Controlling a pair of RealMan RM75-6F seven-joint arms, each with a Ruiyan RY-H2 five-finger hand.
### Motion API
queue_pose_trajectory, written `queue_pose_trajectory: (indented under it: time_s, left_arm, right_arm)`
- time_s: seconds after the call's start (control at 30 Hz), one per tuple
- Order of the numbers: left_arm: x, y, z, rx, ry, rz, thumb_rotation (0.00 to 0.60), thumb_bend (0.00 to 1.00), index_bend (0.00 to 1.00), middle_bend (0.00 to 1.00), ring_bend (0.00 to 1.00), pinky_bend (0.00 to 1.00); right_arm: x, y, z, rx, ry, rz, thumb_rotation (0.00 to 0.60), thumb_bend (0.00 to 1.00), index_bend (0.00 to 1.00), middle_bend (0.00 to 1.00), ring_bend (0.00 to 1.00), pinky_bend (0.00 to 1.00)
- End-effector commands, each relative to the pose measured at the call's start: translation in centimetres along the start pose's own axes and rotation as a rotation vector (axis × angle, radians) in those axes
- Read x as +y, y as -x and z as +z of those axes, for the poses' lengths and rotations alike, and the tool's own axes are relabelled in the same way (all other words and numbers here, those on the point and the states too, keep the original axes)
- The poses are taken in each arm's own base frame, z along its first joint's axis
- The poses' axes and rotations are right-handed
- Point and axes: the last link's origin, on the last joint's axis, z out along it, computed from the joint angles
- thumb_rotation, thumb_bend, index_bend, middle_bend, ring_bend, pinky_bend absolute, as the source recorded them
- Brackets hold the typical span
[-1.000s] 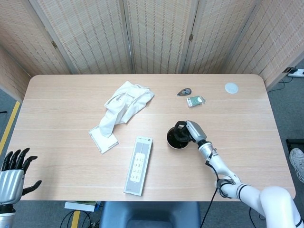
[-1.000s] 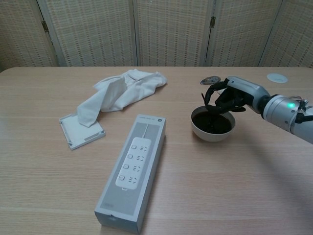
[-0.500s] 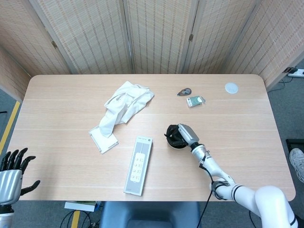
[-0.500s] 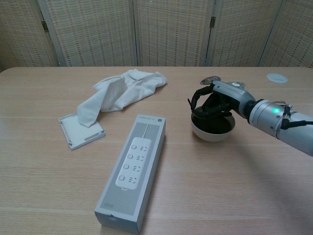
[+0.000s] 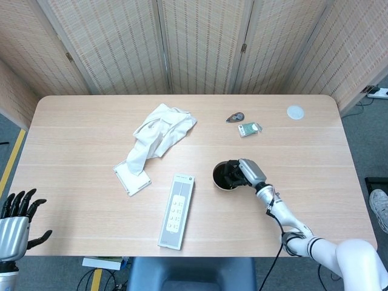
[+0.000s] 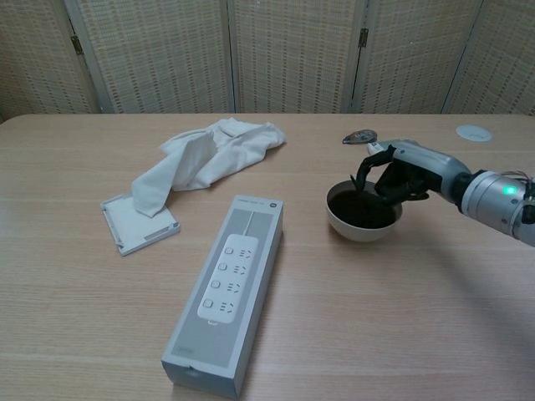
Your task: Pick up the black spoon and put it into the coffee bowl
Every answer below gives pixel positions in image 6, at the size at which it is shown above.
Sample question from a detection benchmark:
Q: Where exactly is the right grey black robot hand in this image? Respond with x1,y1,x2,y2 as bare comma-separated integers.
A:
350,140,472,208

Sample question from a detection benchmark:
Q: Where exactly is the black plastic spoon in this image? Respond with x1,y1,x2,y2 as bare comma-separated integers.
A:
349,173,380,206

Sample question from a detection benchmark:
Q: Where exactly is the white bowl of coffee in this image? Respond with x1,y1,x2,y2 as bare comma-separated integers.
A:
325,180,405,244

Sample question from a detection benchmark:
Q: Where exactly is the round grey table grommet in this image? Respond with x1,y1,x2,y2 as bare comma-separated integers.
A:
455,124,492,141

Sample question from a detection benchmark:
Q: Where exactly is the dark clear correction tape dispenser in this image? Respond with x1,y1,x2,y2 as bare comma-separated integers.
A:
341,129,379,145

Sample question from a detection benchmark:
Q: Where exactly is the woven folding screen panel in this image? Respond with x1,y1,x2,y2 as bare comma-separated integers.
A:
441,0,535,116
345,0,487,115
0,0,98,123
227,0,365,114
64,0,236,114

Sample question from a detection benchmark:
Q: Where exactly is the white crumpled cloth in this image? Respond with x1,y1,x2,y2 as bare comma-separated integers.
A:
130,118,288,219

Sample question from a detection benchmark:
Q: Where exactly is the grey power strip box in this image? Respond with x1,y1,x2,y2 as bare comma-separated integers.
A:
160,195,285,398

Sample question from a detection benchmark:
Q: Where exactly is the white square plastic lid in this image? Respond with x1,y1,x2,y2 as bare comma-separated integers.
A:
100,190,182,257

